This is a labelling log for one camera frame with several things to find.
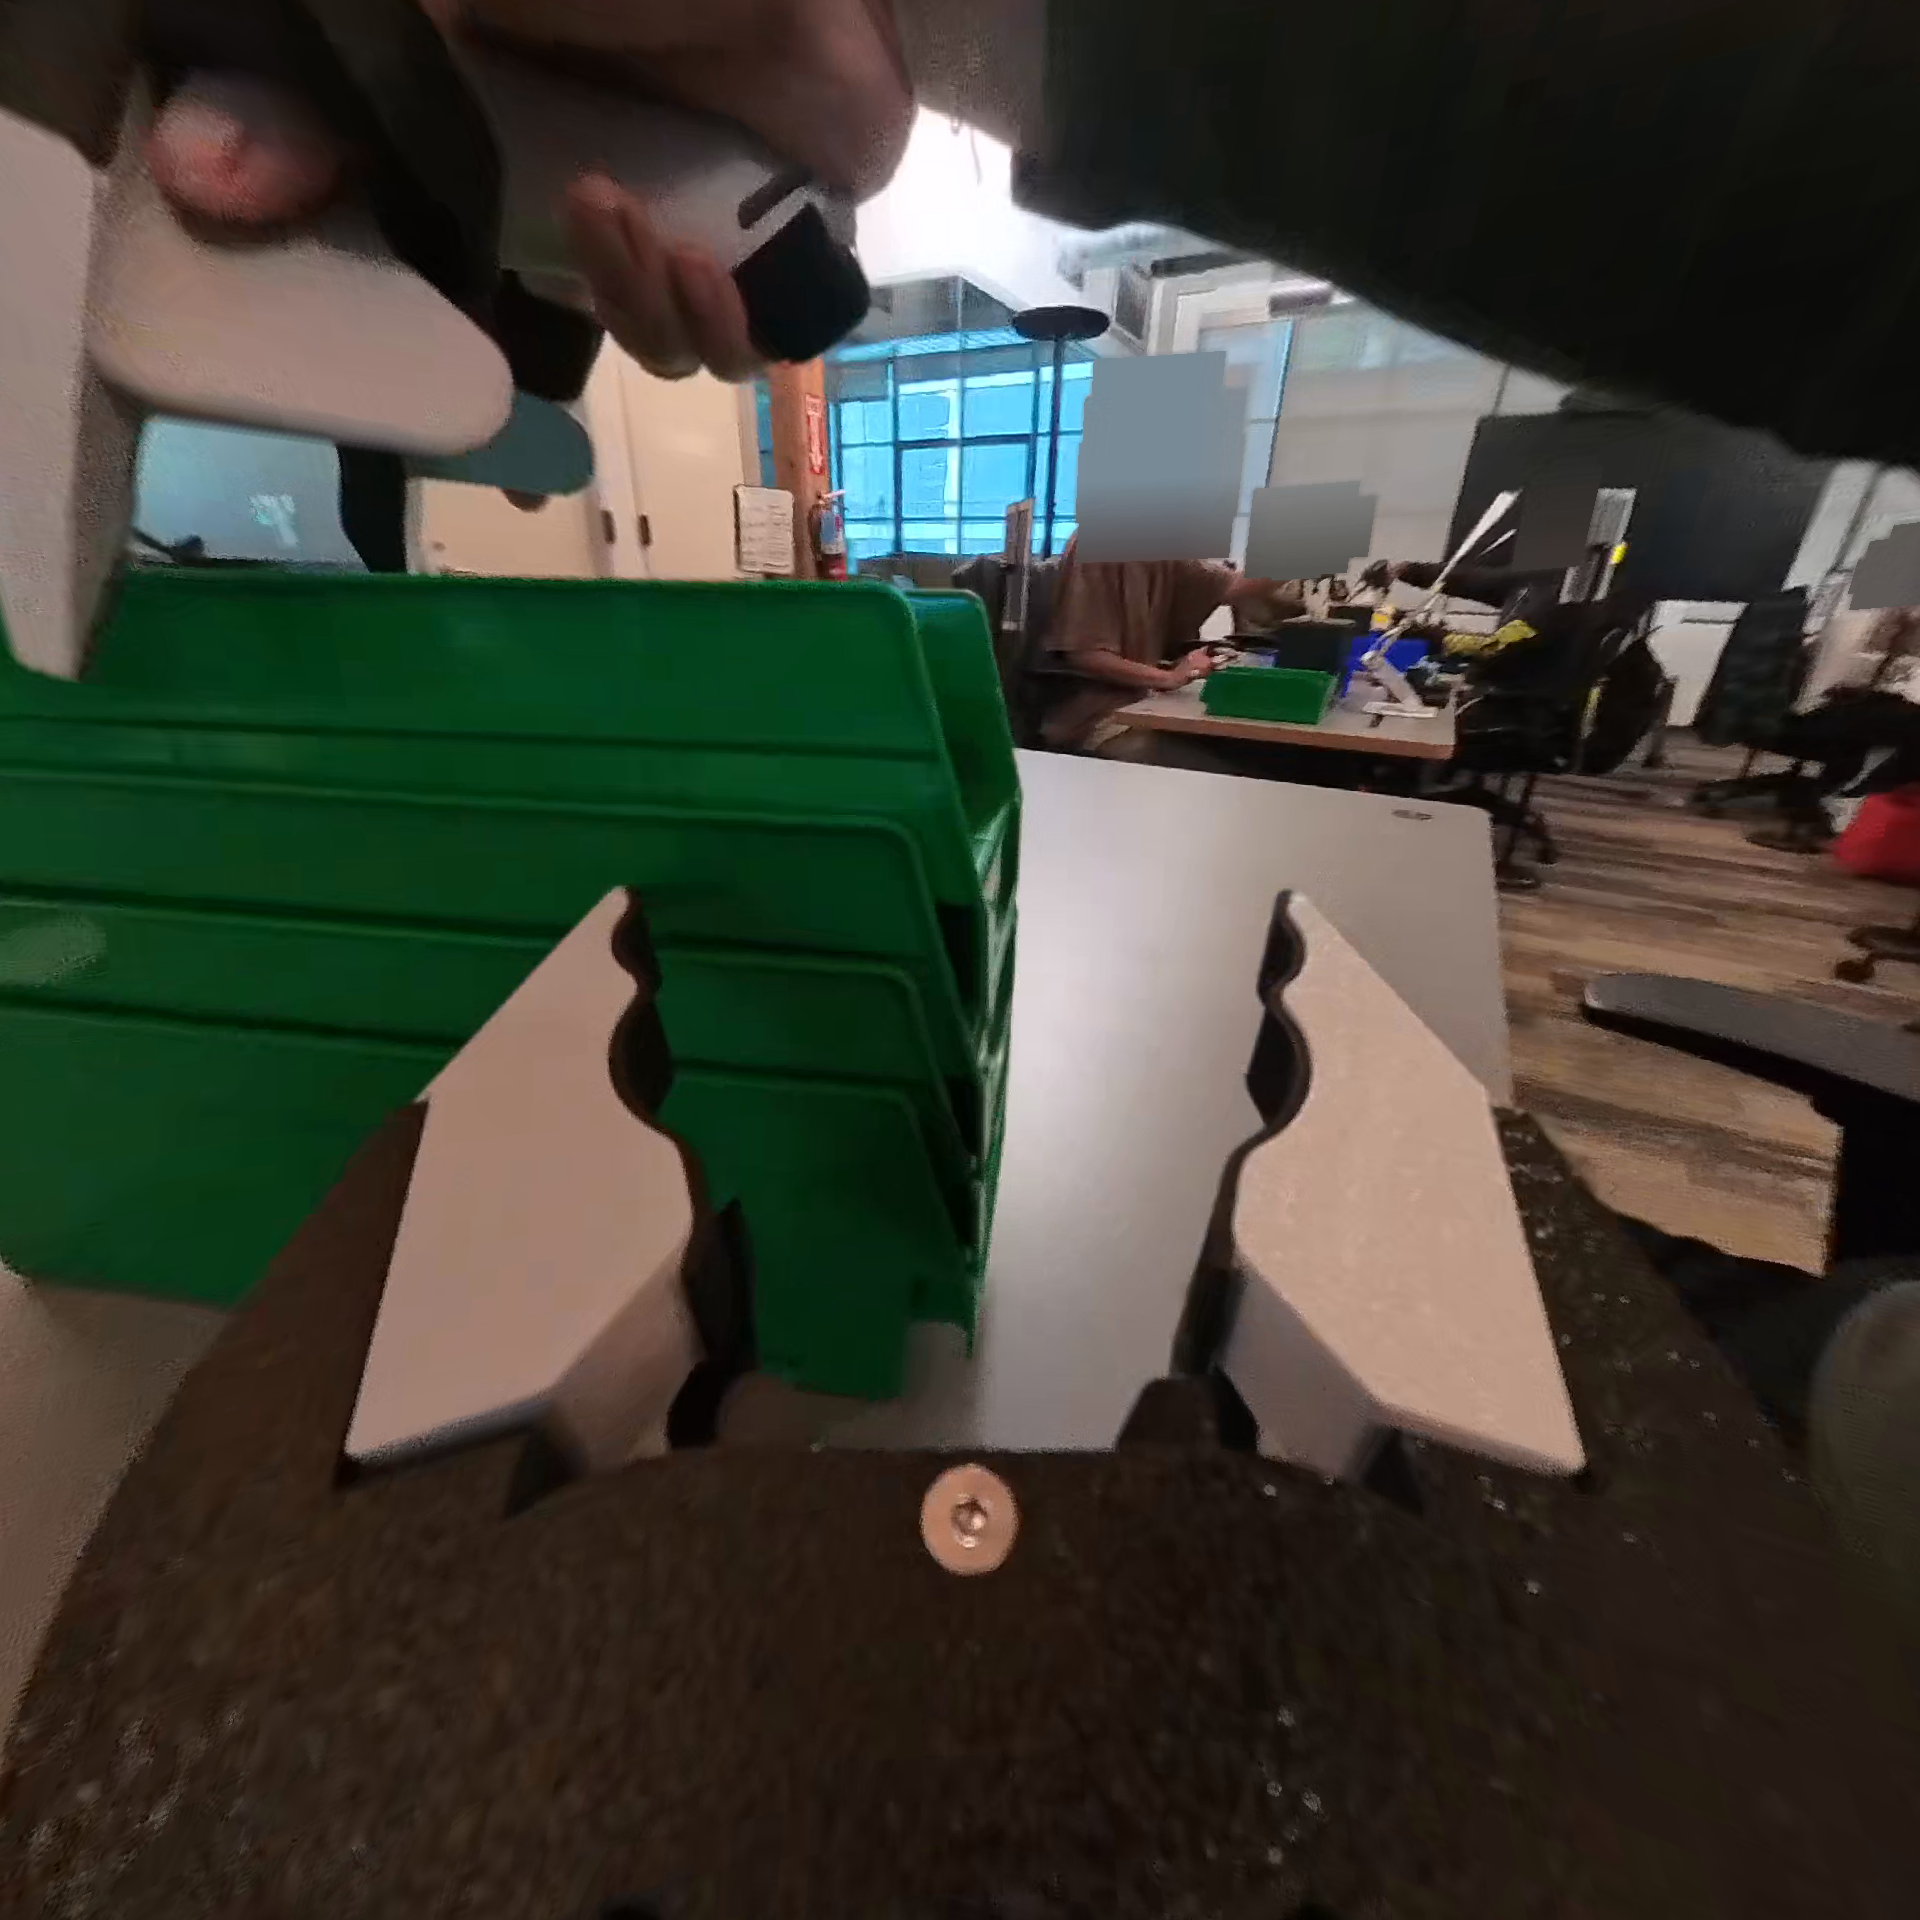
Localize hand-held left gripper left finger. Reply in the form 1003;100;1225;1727
342;885;754;1480

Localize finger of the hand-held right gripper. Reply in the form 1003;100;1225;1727
0;112;144;681

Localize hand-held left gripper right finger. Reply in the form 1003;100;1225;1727
1211;888;1592;1480

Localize white door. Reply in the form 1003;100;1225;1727
609;358;752;577
412;382;619;577

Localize black floor lamp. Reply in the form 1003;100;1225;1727
1009;304;1115;601

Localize black chair armrest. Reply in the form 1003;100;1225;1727
1582;970;1920;1263

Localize white office desk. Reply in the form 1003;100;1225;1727
1113;681;1461;760

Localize red bag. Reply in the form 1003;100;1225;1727
1832;786;1920;888

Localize dark office partition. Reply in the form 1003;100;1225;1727
1448;406;1849;601

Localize wooden post red signs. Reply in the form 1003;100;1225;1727
754;356;829;577

